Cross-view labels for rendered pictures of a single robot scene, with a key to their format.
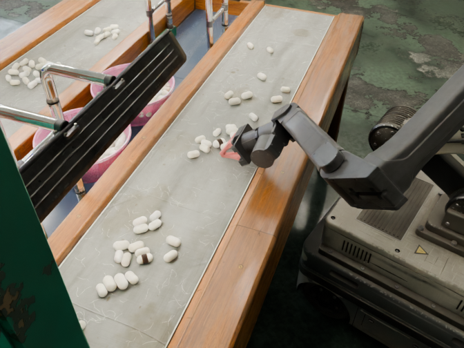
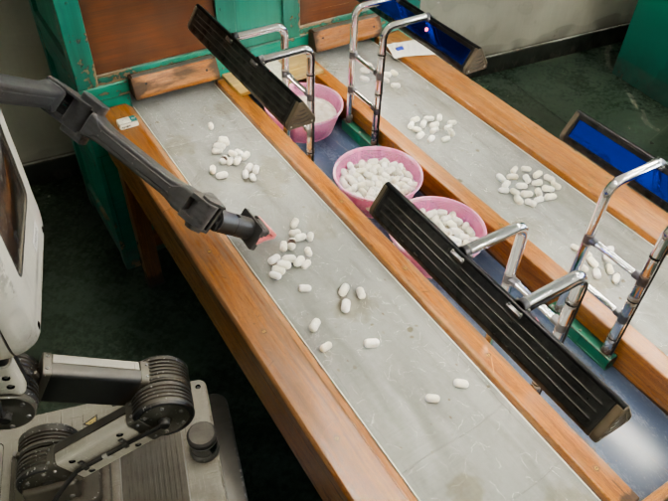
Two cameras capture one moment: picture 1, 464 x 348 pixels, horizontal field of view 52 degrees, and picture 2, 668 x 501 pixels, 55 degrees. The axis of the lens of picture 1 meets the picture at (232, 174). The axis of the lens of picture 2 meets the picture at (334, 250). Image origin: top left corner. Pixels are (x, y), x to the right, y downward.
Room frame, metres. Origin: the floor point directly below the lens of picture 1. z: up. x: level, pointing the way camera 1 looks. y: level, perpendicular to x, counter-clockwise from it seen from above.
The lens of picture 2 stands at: (1.84, -0.89, 1.93)
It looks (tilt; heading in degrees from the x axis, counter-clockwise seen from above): 44 degrees down; 126
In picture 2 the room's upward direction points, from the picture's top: 2 degrees clockwise
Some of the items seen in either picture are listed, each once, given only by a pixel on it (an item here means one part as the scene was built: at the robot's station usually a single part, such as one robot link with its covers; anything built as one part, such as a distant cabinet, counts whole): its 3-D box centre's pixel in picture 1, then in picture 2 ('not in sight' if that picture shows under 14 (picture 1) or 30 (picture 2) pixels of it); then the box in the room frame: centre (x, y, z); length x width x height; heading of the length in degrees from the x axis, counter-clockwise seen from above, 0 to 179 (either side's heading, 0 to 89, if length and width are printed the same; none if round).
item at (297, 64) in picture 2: not in sight; (272, 74); (0.42, 0.65, 0.77); 0.33 x 0.15 x 0.01; 69
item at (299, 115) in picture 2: (93, 120); (245, 60); (0.68, 0.25, 1.08); 0.62 x 0.08 x 0.07; 159
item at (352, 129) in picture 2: not in sight; (386, 76); (0.86, 0.70, 0.90); 0.20 x 0.19 x 0.45; 159
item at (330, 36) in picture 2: not in sight; (346, 32); (0.49, 0.98, 0.83); 0.30 x 0.06 x 0.07; 69
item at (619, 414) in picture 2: not in sight; (483, 289); (1.59, -0.09, 1.08); 0.62 x 0.08 x 0.07; 159
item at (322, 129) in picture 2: not in sight; (303, 114); (0.62, 0.57, 0.72); 0.27 x 0.27 x 0.10
